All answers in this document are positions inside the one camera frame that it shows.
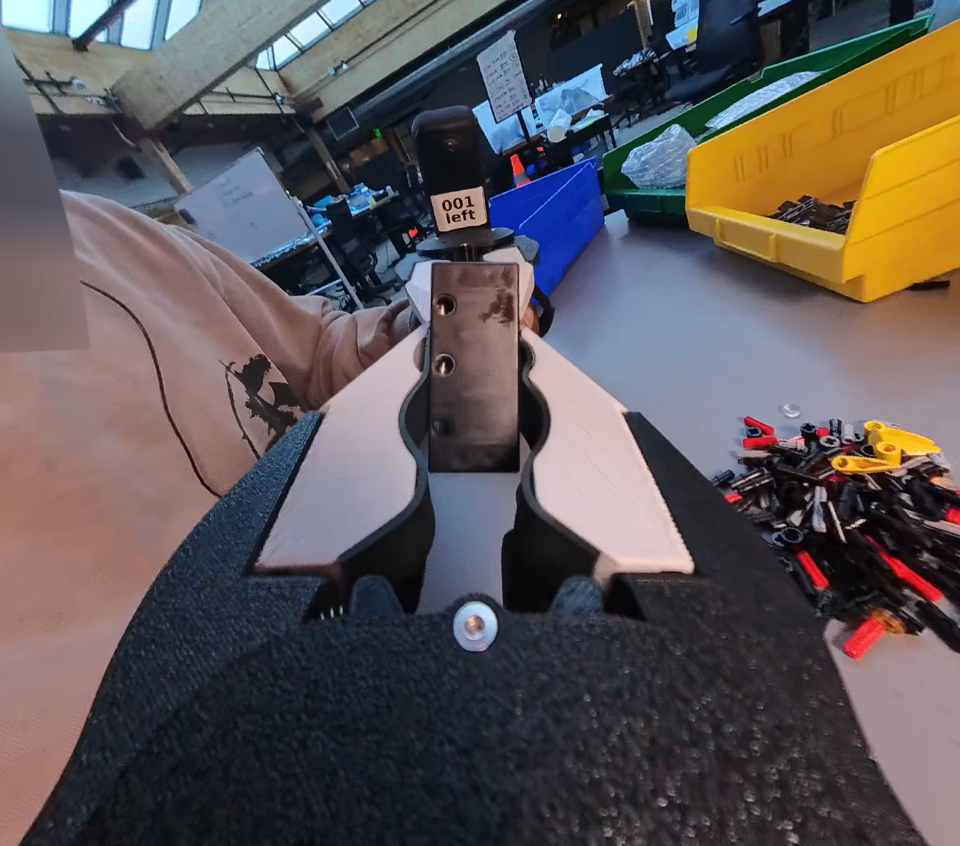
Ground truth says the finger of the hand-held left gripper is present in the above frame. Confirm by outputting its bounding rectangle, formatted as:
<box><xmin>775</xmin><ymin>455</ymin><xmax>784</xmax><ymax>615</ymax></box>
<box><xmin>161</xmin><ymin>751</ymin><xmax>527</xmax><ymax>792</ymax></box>
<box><xmin>405</xmin><ymin>261</ymin><xmax>435</xmax><ymax>324</ymax></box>
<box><xmin>487</xmin><ymin>249</ymin><xmax>538</xmax><ymax>316</ymax></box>

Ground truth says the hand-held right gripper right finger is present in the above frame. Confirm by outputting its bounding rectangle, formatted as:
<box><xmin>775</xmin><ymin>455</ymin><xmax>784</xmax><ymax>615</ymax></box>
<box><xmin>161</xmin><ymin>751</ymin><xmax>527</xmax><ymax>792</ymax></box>
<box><xmin>501</xmin><ymin>327</ymin><xmax>696</xmax><ymax>613</ymax></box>

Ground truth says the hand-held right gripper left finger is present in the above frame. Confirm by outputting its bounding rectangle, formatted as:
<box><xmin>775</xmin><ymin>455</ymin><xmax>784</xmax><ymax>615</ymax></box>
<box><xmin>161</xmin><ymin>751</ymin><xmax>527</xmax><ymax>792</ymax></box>
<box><xmin>253</xmin><ymin>327</ymin><xmax>439</xmax><ymax>613</ymax></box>

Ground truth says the black perforated building block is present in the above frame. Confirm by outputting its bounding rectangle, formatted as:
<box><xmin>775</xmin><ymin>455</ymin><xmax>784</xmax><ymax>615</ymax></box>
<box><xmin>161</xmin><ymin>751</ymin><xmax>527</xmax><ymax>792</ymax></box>
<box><xmin>427</xmin><ymin>261</ymin><xmax>522</xmax><ymax>474</ymax></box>

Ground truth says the pile of small building pieces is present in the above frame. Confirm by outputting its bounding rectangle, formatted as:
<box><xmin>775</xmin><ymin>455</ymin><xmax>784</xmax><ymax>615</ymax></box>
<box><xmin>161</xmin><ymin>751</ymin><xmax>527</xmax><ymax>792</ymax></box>
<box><xmin>712</xmin><ymin>414</ymin><xmax>960</xmax><ymax>660</ymax></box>

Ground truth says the person's left forearm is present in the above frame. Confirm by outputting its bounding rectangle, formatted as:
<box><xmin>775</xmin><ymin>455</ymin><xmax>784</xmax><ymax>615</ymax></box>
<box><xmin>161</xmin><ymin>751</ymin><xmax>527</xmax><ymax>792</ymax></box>
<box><xmin>288</xmin><ymin>294</ymin><xmax>425</xmax><ymax>412</ymax></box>

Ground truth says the grey desk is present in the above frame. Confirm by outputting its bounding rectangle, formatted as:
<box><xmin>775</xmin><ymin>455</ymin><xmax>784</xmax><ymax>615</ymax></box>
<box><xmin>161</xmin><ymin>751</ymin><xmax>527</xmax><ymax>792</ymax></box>
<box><xmin>420</xmin><ymin>208</ymin><xmax>960</xmax><ymax>846</ymax></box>

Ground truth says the blue storage bin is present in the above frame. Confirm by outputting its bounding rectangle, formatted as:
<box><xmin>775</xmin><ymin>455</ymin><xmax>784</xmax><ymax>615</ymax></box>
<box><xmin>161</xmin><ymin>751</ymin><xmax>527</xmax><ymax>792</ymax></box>
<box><xmin>489</xmin><ymin>157</ymin><xmax>607</xmax><ymax>300</ymax></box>

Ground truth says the white printed sign board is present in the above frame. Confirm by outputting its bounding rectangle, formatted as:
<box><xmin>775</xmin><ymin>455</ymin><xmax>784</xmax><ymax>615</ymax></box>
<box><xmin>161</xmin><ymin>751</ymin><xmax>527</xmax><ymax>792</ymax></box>
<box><xmin>476</xmin><ymin>30</ymin><xmax>534</xmax><ymax>123</ymax></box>

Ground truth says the white slanted pole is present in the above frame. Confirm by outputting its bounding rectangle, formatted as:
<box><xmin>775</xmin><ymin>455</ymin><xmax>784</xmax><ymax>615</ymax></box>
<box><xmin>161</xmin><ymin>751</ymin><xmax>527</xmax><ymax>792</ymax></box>
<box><xmin>296</xmin><ymin>201</ymin><xmax>366</xmax><ymax>311</ymax></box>

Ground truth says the green storage bin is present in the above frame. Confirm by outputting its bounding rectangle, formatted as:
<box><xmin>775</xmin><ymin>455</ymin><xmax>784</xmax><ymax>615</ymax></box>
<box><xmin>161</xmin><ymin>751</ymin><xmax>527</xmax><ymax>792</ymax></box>
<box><xmin>602</xmin><ymin>13</ymin><xmax>935</xmax><ymax>221</ymax></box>

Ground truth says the clear plastic-wrapped bundle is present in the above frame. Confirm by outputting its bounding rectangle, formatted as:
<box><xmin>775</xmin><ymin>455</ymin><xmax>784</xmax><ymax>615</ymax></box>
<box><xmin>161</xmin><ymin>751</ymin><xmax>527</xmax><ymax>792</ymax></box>
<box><xmin>705</xmin><ymin>69</ymin><xmax>826</xmax><ymax>131</ymax></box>
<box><xmin>621</xmin><ymin>123</ymin><xmax>699</xmax><ymax>189</ymax></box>

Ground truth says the mobile whiteboard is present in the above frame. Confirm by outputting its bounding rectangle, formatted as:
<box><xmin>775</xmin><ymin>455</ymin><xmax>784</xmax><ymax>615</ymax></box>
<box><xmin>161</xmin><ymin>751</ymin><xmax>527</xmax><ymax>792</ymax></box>
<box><xmin>174</xmin><ymin>147</ymin><xmax>312</xmax><ymax>266</ymax></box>

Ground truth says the person's beige hoodie torso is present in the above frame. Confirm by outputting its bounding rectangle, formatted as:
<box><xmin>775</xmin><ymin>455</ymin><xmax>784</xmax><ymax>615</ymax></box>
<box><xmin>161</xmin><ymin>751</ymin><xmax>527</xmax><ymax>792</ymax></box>
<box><xmin>0</xmin><ymin>189</ymin><xmax>325</xmax><ymax>846</ymax></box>

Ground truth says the yellow storage bin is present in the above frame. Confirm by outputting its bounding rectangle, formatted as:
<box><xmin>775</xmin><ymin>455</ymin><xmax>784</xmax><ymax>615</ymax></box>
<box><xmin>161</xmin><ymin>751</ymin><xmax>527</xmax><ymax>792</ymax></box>
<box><xmin>686</xmin><ymin>21</ymin><xmax>960</xmax><ymax>303</ymax></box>

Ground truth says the heap of black building pieces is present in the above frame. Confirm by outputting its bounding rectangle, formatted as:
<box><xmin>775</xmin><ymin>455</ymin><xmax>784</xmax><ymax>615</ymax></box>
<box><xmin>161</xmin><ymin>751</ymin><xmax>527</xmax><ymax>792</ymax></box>
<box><xmin>765</xmin><ymin>195</ymin><xmax>858</xmax><ymax>236</ymax></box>

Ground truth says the black office chair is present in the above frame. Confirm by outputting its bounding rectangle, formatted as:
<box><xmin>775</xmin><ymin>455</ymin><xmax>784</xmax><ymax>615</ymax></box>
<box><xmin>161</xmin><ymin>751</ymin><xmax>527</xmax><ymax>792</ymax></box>
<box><xmin>663</xmin><ymin>0</ymin><xmax>762</xmax><ymax>105</ymax></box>

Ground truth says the black earphone with cable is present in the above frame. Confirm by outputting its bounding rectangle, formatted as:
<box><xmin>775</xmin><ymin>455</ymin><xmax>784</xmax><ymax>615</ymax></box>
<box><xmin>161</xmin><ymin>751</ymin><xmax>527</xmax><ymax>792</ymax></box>
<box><xmin>79</xmin><ymin>279</ymin><xmax>226</xmax><ymax>498</ymax></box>

